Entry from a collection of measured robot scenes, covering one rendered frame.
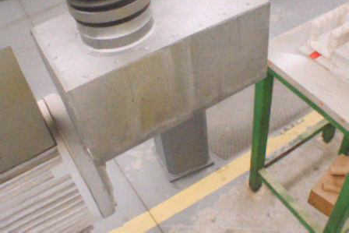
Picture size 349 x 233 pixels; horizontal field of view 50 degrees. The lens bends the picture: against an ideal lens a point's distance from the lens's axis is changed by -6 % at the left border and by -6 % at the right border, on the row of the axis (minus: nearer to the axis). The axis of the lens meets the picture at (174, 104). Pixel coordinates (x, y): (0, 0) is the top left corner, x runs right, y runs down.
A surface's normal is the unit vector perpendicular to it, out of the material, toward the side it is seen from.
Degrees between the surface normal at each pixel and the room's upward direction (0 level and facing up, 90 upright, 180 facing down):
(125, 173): 0
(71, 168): 48
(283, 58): 0
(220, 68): 90
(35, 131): 90
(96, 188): 70
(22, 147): 90
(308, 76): 0
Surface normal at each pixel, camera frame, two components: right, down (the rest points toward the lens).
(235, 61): 0.51, 0.57
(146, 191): -0.11, -0.70
